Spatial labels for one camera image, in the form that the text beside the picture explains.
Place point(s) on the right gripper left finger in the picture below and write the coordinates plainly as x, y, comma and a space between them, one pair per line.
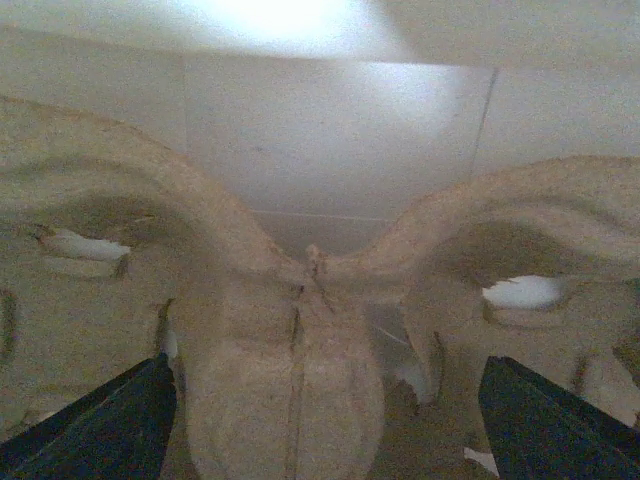
120, 430

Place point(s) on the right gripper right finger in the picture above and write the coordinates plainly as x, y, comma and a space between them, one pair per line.
539, 430

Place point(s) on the orange paper bag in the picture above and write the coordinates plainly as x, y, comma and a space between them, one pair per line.
327, 118

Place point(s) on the brown pulp cup carrier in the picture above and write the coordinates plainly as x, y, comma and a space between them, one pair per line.
110, 240

